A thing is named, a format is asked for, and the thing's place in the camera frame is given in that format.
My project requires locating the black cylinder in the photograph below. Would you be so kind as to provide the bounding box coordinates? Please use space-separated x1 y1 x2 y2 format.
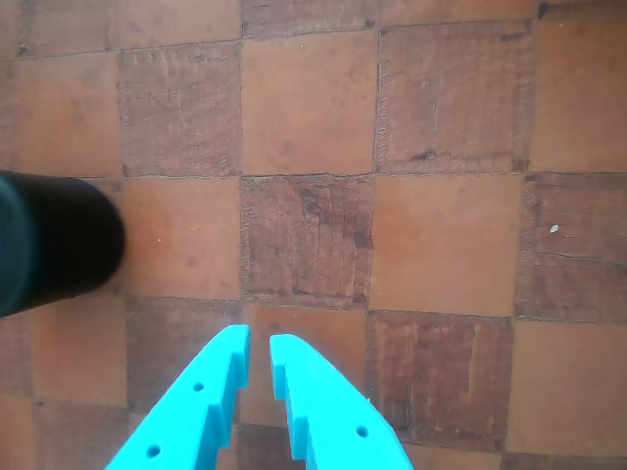
0 168 127 319

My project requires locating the brown checkered leather mat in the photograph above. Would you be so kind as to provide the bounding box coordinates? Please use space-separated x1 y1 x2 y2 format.
0 0 627 470

